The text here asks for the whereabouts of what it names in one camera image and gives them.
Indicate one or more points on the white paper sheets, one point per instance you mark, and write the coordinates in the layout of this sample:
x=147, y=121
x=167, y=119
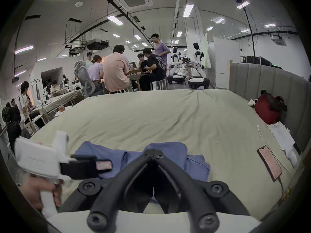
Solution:
x=281, y=135

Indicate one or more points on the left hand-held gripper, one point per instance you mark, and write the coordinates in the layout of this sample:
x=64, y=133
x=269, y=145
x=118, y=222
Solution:
x=36, y=156

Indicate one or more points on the dark red bag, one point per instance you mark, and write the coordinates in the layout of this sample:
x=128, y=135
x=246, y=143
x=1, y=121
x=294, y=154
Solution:
x=267, y=108

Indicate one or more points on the grey padded headboard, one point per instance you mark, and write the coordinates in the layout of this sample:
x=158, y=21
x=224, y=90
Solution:
x=267, y=79

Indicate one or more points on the group of people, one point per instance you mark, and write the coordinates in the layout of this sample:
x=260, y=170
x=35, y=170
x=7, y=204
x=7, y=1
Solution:
x=116, y=69

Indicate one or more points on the person's left hand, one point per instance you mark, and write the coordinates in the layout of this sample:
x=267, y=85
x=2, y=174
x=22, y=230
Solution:
x=32, y=190

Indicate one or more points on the bed with beige sheet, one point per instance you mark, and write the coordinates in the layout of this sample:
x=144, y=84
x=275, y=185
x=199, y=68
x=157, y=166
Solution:
x=158, y=115

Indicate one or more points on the white humanoid robot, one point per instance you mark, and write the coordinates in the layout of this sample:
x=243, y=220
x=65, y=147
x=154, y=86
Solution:
x=175, y=67
x=198, y=67

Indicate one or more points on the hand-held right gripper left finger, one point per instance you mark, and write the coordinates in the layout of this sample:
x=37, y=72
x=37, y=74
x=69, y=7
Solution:
x=126, y=178

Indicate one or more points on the grey office chair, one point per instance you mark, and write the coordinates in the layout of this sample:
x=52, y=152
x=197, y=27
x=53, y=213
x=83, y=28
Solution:
x=85, y=81

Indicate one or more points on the table with pale cloth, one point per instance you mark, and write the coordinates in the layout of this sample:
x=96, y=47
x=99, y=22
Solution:
x=60, y=99

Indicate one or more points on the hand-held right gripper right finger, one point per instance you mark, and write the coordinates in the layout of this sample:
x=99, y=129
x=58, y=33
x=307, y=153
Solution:
x=182, y=181

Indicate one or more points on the white hand controller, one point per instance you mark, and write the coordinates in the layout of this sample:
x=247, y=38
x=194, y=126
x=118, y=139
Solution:
x=252, y=102

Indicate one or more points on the blue shirt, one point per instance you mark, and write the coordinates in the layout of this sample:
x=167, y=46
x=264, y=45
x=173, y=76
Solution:
x=170, y=152

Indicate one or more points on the phone with pink case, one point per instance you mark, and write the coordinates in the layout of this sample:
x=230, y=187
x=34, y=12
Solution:
x=269, y=162

